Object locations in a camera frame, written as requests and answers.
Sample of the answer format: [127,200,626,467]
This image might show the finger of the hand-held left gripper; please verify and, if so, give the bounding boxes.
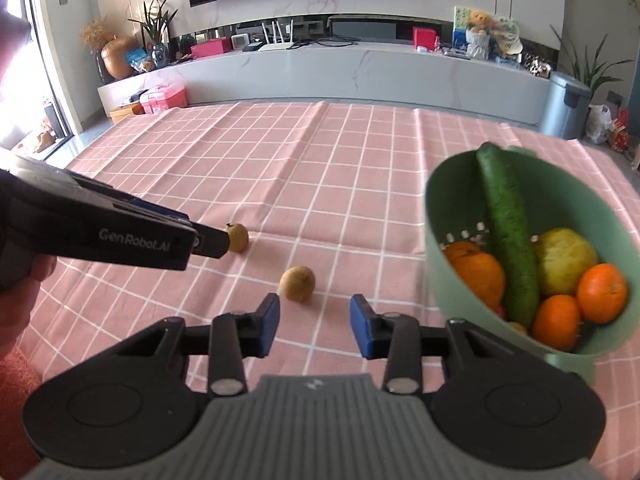
[112,193,191,223]
[192,226,231,260]

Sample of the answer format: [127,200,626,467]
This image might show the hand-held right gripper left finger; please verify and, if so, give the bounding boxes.
[107,294,281,398]

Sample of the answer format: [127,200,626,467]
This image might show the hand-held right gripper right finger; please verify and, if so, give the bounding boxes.
[350,294,522,396]

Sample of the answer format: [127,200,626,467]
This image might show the orange mandarin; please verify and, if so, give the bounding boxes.
[531,294,584,352]
[450,252,506,310]
[444,241,484,265]
[576,262,629,325]

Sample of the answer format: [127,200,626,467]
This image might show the green colander bowl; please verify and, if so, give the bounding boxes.
[424,146,640,387]

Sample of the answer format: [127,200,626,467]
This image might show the green cucumber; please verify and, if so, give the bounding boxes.
[475,142,541,329]

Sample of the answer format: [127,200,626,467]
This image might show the large yellow green citrus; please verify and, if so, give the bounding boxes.
[534,228,600,297]

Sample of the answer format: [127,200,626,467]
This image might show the person's left hand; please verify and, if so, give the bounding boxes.
[0,256,57,367]

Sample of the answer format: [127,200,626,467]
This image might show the brown cardboard box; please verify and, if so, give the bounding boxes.
[108,102,144,124]

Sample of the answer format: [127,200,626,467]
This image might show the pink storage box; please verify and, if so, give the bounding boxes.
[139,83,189,115]

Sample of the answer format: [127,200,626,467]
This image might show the pink checked tablecloth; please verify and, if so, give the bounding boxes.
[0,101,640,463]

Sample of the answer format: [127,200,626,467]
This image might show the blue snack packet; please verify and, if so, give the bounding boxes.
[125,47,152,74]

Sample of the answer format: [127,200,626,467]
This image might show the orange round vase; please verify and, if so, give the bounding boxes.
[101,35,141,80]

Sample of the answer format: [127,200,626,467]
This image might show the pink flat box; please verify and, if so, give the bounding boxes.
[190,38,234,60]

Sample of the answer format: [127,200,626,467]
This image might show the green plant in glass vase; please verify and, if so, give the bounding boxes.
[128,0,181,69]

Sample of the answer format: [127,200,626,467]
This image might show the dried flower bunch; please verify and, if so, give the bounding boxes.
[79,17,119,52]

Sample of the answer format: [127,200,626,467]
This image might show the red orange chair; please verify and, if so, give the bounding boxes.
[0,346,44,480]

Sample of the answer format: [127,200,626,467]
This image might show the white marble media console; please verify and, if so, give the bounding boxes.
[97,39,552,127]

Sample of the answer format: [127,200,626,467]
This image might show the white router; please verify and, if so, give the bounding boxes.
[259,18,297,52]

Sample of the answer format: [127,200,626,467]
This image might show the grey metal trash bin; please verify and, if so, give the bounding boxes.
[539,71,592,140]

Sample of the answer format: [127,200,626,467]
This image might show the white plastic bag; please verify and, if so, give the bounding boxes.
[584,103,615,144]

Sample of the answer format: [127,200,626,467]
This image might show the black white ornament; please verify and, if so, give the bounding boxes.
[524,57,552,79]

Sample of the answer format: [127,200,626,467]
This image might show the teddy bear bouquet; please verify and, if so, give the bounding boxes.
[464,9,494,60]

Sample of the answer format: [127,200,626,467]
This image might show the red gift ornament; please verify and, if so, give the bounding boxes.
[609,109,634,155]

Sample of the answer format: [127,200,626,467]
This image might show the colourful picture board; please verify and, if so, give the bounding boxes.
[453,5,522,54]

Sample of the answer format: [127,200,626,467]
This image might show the tall leafy floor plant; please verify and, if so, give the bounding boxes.
[549,24,637,97]

